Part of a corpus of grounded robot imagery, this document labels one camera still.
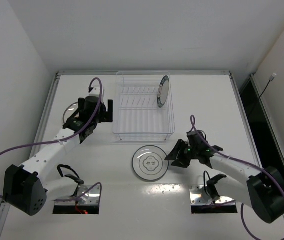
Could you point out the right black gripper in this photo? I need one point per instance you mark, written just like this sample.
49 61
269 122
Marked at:
182 152

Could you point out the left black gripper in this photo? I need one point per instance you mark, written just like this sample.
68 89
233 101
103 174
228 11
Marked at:
102 110

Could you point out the grey rimmed white plate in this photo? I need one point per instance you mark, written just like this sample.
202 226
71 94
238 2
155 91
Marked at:
149 164

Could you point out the orange sunburst pattern plate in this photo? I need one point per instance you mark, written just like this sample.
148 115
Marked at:
69 111

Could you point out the green rimmed white plate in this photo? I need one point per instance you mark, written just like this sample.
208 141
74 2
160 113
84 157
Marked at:
163 91

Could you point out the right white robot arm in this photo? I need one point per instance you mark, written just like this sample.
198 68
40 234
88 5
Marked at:
260 189

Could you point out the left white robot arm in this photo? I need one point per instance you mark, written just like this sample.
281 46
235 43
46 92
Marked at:
26 187

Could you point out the clear wire dish rack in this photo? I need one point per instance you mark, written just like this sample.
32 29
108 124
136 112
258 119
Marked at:
136 115

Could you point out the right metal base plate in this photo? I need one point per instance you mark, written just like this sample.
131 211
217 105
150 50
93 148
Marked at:
198 198

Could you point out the metal base plate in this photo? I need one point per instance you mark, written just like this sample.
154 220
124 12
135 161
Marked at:
86 195
198 198

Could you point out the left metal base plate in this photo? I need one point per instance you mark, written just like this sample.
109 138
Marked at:
86 195

